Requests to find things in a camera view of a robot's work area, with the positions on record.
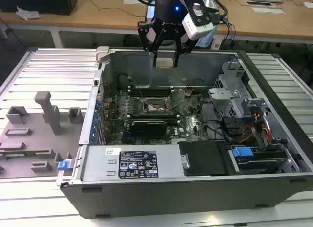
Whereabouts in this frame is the black cable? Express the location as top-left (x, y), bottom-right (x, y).
top-left (200, 96), bottom-right (234, 142)

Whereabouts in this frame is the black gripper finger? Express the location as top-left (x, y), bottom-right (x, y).
top-left (172, 37), bottom-right (198, 68)
top-left (137, 20), bottom-right (165, 67)

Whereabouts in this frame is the silver drive cage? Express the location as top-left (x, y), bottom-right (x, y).
top-left (207, 60), bottom-right (269, 122)

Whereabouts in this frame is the black computer tower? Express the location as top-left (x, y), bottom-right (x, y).
top-left (0, 0), bottom-right (78, 16)

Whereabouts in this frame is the silver CPU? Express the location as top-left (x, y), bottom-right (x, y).
top-left (157, 57), bottom-right (176, 70)

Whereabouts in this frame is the CPU socket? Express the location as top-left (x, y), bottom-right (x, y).
top-left (139, 96), bottom-right (170, 114)

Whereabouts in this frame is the silver power supply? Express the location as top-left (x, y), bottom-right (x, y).
top-left (80, 145), bottom-right (186, 182)

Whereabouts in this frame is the black drive bay cover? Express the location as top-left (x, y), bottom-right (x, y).
top-left (178, 140), bottom-right (228, 177)

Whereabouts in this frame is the gray parts rack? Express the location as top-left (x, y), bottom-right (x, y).
top-left (0, 91), bottom-right (87, 179)

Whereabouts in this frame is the green motherboard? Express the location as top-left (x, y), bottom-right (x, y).
top-left (101, 87), bottom-right (221, 146)

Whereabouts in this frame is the black open PC case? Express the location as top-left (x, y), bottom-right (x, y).
top-left (56, 46), bottom-right (313, 219)

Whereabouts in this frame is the blue cable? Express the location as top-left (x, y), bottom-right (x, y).
top-left (225, 16), bottom-right (237, 50)

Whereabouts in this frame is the hard disk in blue carrier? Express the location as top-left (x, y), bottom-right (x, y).
top-left (229, 145), bottom-right (287, 174)

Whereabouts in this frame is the white barcode sticker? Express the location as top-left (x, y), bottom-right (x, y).
top-left (105, 147), bottom-right (122, 156)

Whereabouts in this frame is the orange yellow wire bundle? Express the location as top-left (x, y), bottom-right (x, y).
top-left (241, 111), bottom-right (272, 145)

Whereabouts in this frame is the black graphics card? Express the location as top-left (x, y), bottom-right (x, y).
top-left (129, 119), bottom-right (169, 137)

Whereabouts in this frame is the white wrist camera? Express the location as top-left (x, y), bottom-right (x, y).
top-left (182, 1), bottom-right (214, 41)

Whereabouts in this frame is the metal socket cover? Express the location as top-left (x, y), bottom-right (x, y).
top-left (165, 89), bottom-right (189, 110)

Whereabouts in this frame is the pale blue teach pendant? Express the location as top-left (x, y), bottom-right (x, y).
top-left (195, 25), bottom-right (219, 48)

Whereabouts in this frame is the green RAM stick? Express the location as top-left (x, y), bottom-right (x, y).
top-left (0, 150), bottom-right (51, 157)

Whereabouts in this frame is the beige case handle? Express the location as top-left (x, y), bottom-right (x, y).
top-left (95, 46), bottom-right (110, 64)

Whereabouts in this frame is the wooden desk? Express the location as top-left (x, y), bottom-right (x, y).
top-left (0, 0), bottom-right (313, 48)

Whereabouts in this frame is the black rating label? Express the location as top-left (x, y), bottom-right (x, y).
top-left (119, 150), bottom-right (160, 179)

